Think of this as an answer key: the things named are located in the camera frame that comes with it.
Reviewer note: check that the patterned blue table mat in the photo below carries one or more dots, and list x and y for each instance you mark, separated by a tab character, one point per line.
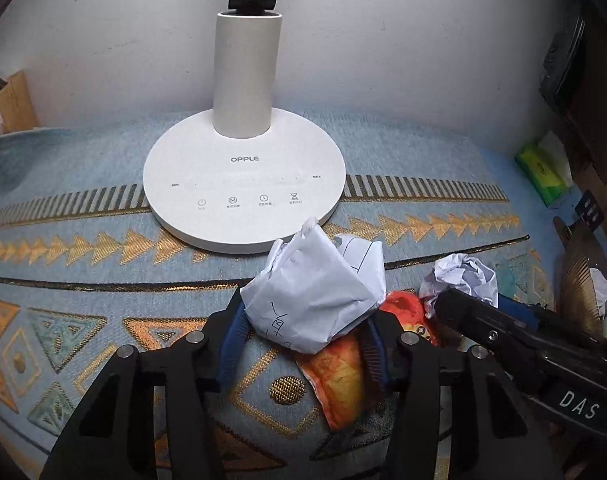
85	268

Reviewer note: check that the brown ribbed glass bowl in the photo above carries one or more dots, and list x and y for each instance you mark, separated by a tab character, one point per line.
576	300

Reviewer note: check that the black phone stand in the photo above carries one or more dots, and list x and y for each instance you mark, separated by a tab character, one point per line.
589	212

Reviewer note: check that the paper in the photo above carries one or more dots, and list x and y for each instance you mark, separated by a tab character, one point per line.
461	272
600	291
315	289

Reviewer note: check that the green tissue pack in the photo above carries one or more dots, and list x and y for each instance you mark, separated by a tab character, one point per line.
547	168

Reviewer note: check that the black wall monitor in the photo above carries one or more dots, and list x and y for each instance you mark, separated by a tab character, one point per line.
574	83

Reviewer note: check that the orange snack bag plush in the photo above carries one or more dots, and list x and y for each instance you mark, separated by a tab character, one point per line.
336	373

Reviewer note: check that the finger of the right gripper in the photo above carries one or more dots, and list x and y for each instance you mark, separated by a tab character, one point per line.
521	312

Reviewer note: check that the cardboard pen box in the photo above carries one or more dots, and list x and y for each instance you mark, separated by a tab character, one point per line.
16	111

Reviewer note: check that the white desk lamp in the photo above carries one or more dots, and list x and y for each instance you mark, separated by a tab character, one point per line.
235	178

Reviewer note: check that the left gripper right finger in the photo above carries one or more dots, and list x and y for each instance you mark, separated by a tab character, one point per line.
493	432

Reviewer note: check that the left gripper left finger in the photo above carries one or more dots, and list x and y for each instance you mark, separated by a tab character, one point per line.
110	435

